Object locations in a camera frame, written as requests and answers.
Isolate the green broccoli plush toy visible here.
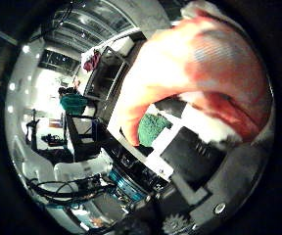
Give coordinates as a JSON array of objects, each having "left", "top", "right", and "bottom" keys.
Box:
[{"left": 137, "top": 112, "right": 174, "bottom": 148}]

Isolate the black cable bundle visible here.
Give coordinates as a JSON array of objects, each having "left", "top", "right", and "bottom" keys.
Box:
[{"left": 27, "top": 173, "right": 117, "bottom": 208}]

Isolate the black tripod stand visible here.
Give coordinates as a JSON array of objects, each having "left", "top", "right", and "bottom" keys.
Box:
[{"left": 25, "top": 108, "right": 41, "bottom": 152}]

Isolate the black metal frame cart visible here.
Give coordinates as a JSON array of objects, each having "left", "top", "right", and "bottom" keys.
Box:
[{"left": 83, "top": 45, "right": 131, "bottom": 105}]

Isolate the teal bag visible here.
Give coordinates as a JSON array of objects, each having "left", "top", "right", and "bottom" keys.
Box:
[{"left": 59, "top": 93, "right": 88, "bottom": 116}]

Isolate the red cloth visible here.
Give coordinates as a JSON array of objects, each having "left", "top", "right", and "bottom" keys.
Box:
[{"left": 83, "top": 49, "right": 103, "bottom": 73}]

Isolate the robot arm with teal ring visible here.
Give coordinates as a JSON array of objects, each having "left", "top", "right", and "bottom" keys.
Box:
[{"left": 109, "top": 168, "right": 146, "bottom": 203}]

